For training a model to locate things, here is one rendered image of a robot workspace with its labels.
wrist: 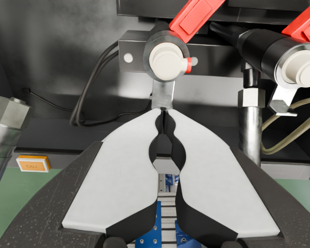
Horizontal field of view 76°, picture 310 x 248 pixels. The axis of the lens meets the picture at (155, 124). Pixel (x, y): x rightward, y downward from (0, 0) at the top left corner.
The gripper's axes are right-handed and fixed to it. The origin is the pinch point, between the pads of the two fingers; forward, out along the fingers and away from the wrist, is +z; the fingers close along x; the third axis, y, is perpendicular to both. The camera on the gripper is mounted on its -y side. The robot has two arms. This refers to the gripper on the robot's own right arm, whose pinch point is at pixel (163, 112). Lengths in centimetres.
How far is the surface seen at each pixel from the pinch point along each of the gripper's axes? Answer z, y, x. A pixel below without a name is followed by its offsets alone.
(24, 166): 15.4, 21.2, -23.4
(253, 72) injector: 6.0, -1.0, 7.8
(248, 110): 4.1, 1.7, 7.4
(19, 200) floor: 112, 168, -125
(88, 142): 20.4, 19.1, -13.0
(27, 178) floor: 112, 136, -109
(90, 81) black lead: 11.2, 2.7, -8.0
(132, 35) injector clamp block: 16.7, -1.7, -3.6
